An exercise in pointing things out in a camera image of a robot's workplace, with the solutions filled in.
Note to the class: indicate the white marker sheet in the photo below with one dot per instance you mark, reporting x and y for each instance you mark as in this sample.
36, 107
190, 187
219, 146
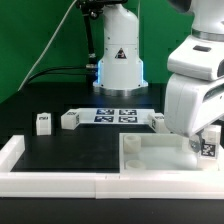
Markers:
114, 116

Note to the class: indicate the white U-shaped fence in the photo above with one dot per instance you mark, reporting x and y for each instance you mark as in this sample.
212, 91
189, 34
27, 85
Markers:
126, 184

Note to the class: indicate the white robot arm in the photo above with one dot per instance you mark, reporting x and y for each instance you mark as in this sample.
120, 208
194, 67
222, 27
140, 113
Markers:
120, 71

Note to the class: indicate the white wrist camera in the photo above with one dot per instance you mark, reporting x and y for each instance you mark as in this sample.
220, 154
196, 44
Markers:
198, 58

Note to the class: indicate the white square tabletop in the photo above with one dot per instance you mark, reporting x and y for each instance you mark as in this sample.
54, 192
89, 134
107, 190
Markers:
158, 152

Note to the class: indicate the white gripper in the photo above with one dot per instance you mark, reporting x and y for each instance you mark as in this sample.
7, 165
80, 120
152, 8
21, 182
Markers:
191, 105

